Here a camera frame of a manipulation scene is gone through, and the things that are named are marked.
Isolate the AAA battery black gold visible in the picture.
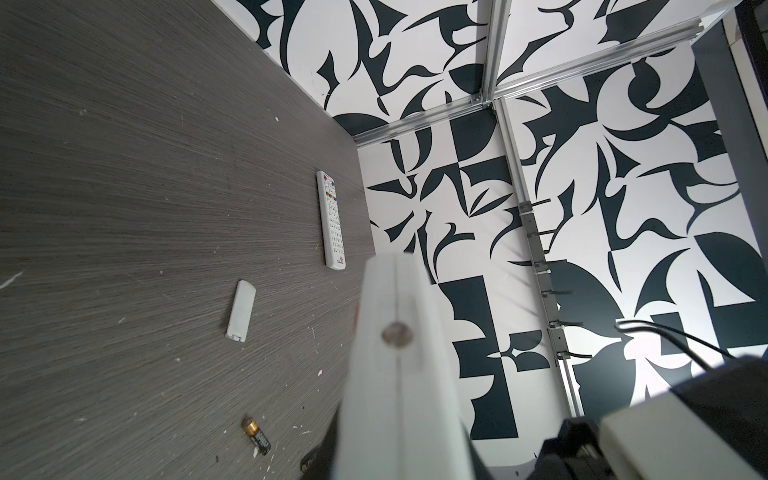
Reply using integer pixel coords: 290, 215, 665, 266
242, 417, 272, 456

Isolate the white battery cover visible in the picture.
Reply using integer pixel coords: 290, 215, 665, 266
225, 280, 256, 342

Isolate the white remote on table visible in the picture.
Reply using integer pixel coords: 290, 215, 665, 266
316, 170, 346, 271

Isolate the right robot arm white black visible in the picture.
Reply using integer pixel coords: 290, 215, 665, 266
530, 356, 767, 479

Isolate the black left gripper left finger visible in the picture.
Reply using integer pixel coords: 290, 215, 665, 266
300, 413, 338, 480

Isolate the white remote control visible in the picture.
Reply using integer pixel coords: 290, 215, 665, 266
331, 253, 475, 479

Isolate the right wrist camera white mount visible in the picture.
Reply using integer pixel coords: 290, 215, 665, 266
599, 393, 763, 479

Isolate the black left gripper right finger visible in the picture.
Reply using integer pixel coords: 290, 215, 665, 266
467, 438, 493, 480

